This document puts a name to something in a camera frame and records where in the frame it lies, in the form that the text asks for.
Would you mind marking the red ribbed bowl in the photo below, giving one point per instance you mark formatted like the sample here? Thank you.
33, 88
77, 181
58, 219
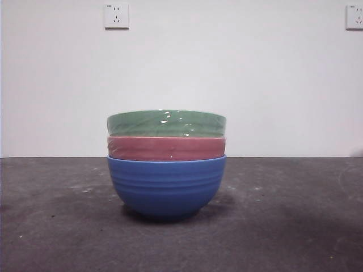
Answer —
147, 148

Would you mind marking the green ribbed bowl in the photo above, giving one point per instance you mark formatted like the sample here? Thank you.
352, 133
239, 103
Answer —
141, 124

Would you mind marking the blue ribbed bowl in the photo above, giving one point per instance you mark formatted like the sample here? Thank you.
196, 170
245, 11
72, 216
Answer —
167, 192

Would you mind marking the white wall socket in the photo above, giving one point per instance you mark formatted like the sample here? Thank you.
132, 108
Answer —
117, 16
355, 17

